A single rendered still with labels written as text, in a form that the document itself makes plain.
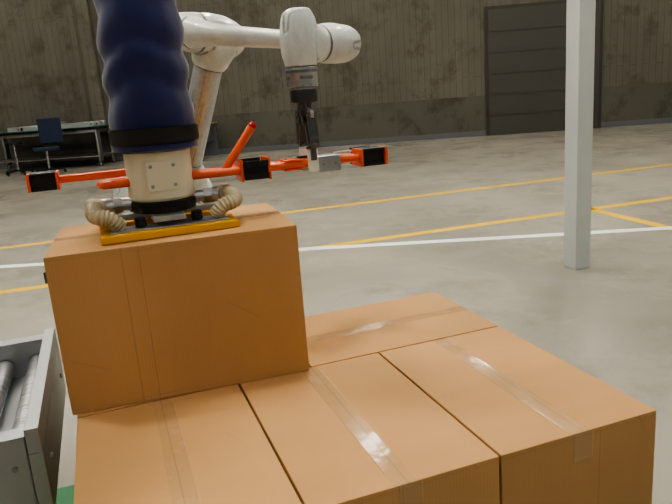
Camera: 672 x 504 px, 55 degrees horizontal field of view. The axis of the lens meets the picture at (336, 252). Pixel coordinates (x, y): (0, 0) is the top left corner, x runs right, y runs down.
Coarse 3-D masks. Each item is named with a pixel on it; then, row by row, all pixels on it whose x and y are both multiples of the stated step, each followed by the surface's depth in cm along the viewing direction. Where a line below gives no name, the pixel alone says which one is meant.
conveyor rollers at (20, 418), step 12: (36, 360) 194; (0, 372) 187; (12, 372) 193; (0, 384) 180; (24, 384) 179; (0, 396) 173; (24, 396) 170; (0, 408) 168; (24, 408) 163; (24, 420) 157
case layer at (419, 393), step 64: (320, 320) 212; (384, 320) 207; (448, 320) 203; (256, 384) 168; (320, 384) 166; (384, 384) 163; (448, 384) 160; (512, 384) 158; (576, 384) 155; (128, 448) 142; (192, 448) 140; (256, 448) 138; (320, 448) 136; (384, 448) 134; (448, 448) 132; (512, 448) 131; (576, 448) 135; (640, 448) 142
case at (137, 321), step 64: (64, 256) 150; (128, 256) 154; (192, 256) 159; (256, 256) 163; (64, 320) 153; (128, 320) 158; (192, 320) 162; (256, 320) 167; (128, 384) 161; (192, 384) 166
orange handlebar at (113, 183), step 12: (348, 156) 186; (216, 168) 178; (228, 168) 175; (276, 168) 179; (288, 168) 181; (300, 168) 182; (60, 180) 186; (72, 180) 188; (84, 180) 189; (108, 180) 169; (120, 180) 166
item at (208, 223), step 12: (144, 216) 163; (192, 216) 167; (204, 216) 172; (228, 216) 172; (132, 228) 162; (144, 228) 161; (156, 228) 161; (168, 228) 161; (180, 228) 162; (192, 228) 163; (204, 228) 164; (216, 228) 165; (108, 240) 157; (120, 240) 157; (132, 240) 159
